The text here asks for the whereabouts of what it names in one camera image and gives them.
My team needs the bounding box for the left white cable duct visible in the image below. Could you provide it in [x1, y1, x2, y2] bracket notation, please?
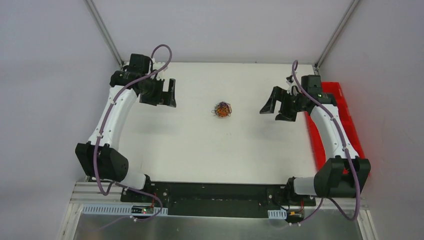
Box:
[82, 204, 168, 217]

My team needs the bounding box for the orange multicolour wire bundle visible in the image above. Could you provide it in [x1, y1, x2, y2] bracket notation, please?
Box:
[211, 101, 233, 119]

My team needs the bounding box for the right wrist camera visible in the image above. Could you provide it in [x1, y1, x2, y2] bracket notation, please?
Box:
[286, 75, 299, 96]

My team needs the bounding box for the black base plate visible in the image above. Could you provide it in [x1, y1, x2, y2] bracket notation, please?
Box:
[120, 181, 316, 219]

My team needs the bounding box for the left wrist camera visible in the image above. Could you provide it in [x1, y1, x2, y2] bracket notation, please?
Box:
[149, 58, 165, 80]

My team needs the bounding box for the red plastic bin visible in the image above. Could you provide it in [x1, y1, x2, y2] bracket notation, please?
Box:
[304, 82, 365, 170]

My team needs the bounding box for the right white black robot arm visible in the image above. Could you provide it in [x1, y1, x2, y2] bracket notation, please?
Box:
[259, 75, 371, 205]

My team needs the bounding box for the white cable duct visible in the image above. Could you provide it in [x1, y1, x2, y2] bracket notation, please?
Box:
[267, 208, 287, 220]
[82, 204, 168, 217]

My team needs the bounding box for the right white cable duct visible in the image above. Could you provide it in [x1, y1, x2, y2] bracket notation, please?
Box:
[267, 208, 287, 220]

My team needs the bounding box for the aluminium frame rail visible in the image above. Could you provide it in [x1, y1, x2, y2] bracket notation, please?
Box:
[69, 182, 369, 211]

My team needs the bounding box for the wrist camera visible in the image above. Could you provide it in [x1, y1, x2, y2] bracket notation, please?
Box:
[286, 75, 299, 96]
[149, 58, 165, 80]

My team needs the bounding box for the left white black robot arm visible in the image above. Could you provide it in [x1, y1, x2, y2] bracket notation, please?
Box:
[75, 53, 177, 203]

